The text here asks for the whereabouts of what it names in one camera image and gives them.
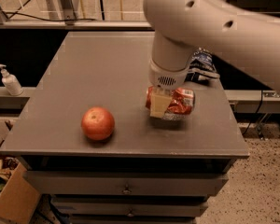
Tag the blue chip bag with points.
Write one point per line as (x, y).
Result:
(201, 67)

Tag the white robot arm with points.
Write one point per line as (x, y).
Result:
(247, 40)

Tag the top drawer metal knob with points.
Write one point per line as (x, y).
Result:
(126, 190)

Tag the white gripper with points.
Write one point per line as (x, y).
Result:
(165, 76)

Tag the grey drawer cabinet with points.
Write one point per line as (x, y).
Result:
(171, 167)

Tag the white pump soap bottle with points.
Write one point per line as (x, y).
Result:
(11, 83)

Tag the cardboard box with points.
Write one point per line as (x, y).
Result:
(18, 199)

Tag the red apple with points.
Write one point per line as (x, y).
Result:
(98, 123)

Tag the red crushed coke can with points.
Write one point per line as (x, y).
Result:
(181, 105)

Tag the drawer metal knob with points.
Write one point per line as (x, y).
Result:
(126, 190)
(130, 214)

